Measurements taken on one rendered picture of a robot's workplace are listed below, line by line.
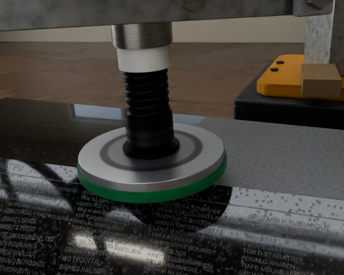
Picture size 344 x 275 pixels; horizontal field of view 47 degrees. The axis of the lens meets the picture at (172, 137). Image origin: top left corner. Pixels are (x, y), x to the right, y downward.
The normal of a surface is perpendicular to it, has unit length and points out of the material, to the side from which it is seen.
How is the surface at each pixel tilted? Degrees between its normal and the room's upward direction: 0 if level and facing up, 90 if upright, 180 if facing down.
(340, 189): 0
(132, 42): 90
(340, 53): 90
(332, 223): 45
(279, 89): 90
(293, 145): 0
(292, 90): 90
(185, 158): 0
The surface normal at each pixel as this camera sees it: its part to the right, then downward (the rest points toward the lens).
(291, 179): -0.05, -0.92
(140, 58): -0.04, 0.39
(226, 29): -0.35, 0.37
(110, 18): 0.26, 0.36
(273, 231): -0.28, -0.39
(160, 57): 0.69, 0.25
